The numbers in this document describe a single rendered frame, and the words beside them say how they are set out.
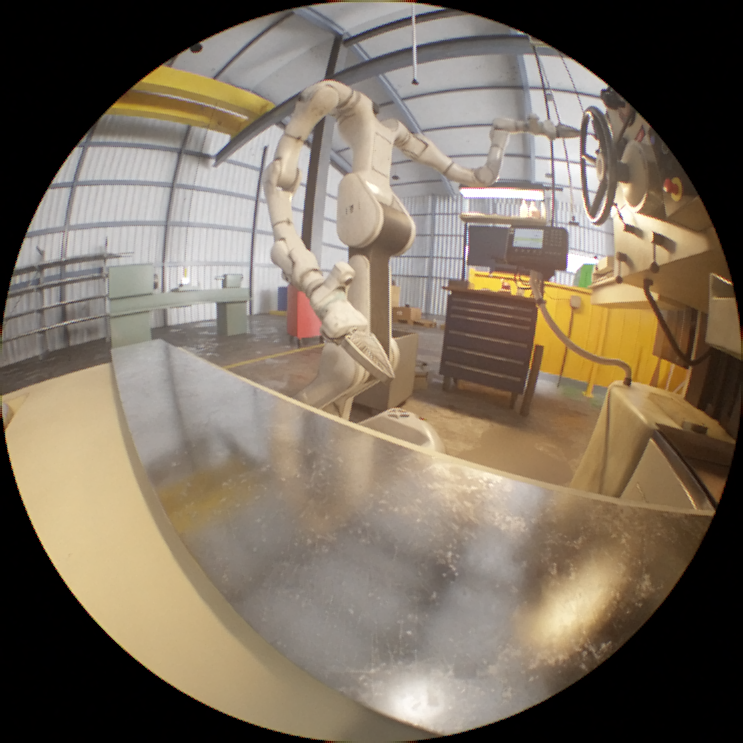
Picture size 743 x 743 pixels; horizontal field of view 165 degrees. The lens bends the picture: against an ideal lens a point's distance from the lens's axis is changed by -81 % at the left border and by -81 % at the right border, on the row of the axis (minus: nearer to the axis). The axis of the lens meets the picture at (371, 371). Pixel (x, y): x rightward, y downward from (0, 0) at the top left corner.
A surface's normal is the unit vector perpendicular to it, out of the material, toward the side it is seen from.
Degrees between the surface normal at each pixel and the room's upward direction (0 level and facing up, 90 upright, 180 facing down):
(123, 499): 0
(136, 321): 90
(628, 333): 90
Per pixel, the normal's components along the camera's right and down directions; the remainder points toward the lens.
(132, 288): 0.85, 0.21
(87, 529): 0.06, -0.95
